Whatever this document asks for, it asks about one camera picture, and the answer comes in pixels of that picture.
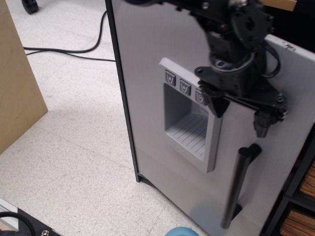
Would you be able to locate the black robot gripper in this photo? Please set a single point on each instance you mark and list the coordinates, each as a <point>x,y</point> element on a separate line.
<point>246,83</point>

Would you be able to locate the grey toy fridge door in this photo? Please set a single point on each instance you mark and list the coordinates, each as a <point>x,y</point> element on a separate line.
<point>142,36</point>

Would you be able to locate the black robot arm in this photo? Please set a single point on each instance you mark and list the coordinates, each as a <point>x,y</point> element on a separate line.
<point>241,60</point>

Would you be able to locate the grey water dispenser panel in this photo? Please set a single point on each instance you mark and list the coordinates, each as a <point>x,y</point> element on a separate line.
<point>189,125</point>

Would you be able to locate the brown woven basket upper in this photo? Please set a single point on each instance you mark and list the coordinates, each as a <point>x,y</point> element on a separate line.
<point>308,184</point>

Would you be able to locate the brown woven basket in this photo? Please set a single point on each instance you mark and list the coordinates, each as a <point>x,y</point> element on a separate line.
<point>298,224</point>
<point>308,184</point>

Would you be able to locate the wooden top shelf edge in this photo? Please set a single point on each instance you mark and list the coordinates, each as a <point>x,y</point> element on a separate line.
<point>288,5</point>

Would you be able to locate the brown woven basket lower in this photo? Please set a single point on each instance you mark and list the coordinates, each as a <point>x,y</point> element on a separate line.
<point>298,224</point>

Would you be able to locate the blue round object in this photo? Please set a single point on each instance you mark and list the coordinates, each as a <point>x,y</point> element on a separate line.
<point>181,231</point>

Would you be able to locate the light wooden board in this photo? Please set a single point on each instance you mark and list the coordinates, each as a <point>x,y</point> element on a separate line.
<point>21,101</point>

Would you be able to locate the black caster wheel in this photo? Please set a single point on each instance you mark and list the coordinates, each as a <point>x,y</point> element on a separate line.
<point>30,6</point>

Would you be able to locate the black fridge door handle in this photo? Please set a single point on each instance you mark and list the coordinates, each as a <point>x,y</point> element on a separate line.
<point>245,156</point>

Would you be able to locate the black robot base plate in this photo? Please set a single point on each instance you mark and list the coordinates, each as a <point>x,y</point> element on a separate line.
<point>27,225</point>

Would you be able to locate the aluminium rail strip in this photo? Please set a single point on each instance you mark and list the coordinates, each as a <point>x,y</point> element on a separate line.
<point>8,223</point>

